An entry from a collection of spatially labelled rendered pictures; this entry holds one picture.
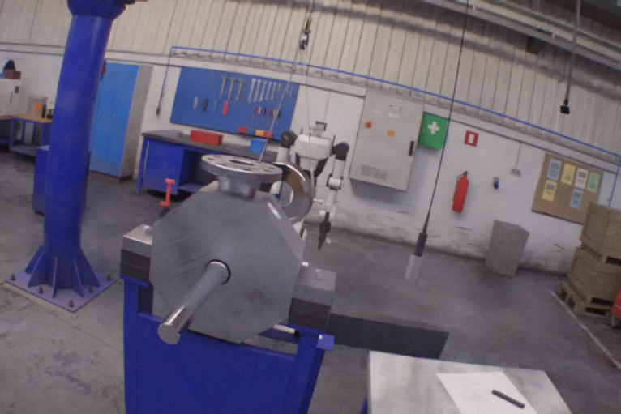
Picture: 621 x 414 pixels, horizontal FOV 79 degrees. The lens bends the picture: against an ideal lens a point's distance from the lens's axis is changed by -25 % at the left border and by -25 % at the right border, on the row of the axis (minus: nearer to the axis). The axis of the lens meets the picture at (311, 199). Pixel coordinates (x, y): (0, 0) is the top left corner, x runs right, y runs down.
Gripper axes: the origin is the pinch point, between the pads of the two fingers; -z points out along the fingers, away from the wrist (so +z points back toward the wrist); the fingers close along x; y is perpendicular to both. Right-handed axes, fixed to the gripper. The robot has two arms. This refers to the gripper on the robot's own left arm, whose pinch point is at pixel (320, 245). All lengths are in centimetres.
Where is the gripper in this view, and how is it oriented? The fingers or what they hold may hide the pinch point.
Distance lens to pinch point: 387.4
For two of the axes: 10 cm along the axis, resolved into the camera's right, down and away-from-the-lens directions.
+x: -1.0, -0.3, -9.9
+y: 9.7, 2.3, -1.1
